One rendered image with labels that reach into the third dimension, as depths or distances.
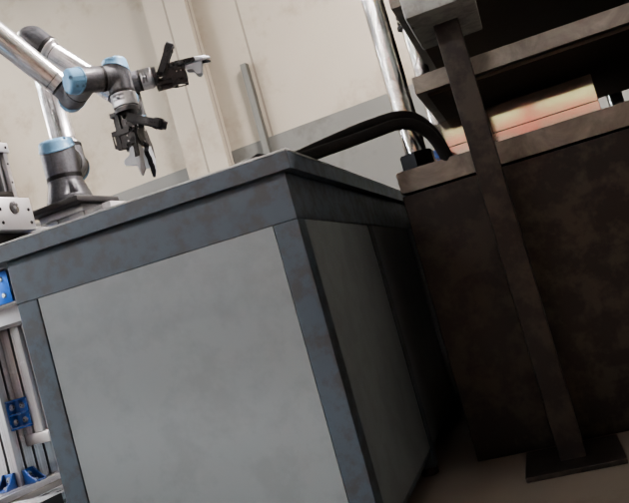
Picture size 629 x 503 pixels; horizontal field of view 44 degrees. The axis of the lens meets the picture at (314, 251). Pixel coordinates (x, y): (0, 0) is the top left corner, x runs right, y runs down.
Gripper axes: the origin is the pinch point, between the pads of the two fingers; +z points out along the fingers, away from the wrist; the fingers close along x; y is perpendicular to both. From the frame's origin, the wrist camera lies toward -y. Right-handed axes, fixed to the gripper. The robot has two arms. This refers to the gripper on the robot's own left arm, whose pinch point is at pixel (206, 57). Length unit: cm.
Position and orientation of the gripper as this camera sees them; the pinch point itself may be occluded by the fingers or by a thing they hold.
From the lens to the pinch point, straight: 291.0
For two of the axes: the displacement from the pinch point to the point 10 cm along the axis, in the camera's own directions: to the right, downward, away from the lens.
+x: 1.0, 0.5, -9.9
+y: 2.5, 9.6, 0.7
